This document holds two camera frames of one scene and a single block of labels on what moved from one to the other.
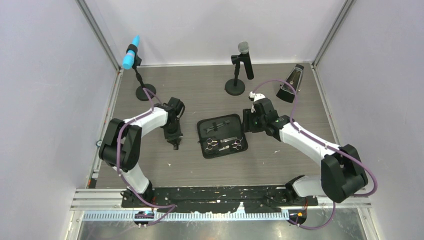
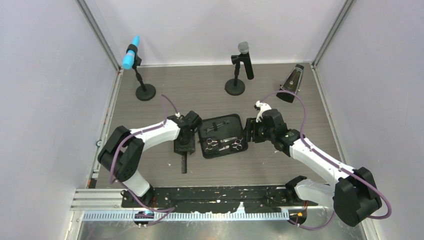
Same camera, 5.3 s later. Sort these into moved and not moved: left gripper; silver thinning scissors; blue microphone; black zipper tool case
Moved: left gripper
Not moved: blue microphone; silver thinning scissors; black zipper tool case
